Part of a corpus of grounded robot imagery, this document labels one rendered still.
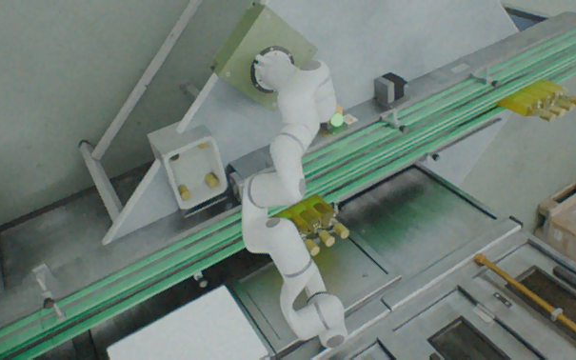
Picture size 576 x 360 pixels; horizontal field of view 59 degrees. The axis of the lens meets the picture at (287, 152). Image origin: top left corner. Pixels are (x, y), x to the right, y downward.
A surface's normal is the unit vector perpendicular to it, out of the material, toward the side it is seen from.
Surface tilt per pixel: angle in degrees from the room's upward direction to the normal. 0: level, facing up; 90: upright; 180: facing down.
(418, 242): 90
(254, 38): 1
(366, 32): 0
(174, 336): 90
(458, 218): 90
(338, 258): 90
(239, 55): 1
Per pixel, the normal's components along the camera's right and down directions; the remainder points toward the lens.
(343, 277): -0.15, -0.81
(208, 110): 0.51, 0.43
